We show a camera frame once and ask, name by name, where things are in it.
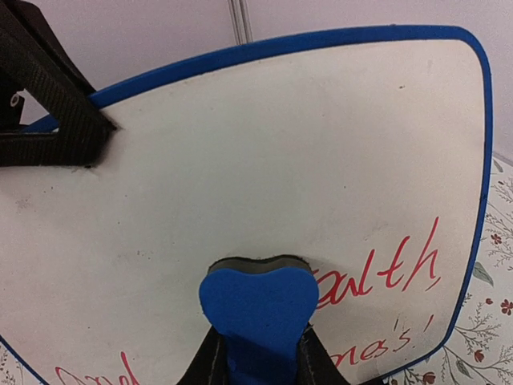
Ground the small blue-framed whiteboard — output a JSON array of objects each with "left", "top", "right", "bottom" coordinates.
[{"left": 1, "top": 25, "right": 493, "bottom": 384}]

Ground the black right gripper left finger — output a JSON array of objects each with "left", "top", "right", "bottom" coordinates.
[{"left": 176, "top": 328, "right": 227, "bottom": 385}]

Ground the blue whiteboard eraser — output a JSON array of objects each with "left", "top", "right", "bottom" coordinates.
[{"left": 199, "top": 255, "right": 319, "bottom": 384}]

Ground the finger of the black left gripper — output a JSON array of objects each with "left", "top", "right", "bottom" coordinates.
[
  {"left": 1, "top": 119, "right": 115, "bottom": 167},
  {"left": 1, "top": 1, "right": 116, "bottom": 132}
]

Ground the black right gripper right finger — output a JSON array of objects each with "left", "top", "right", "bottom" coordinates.
[{"left": 296, "top": 324, "right": 349, "bottom": 385}]

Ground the floral patterned tablecloth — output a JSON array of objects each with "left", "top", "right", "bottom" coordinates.
[{"left": 0, "top": 154, "right": 513, "bottom": 385}]

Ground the left aluminium frame post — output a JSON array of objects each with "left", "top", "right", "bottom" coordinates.
[{"left": 228, "top": 0, "right": 253, "bottom": 45}]

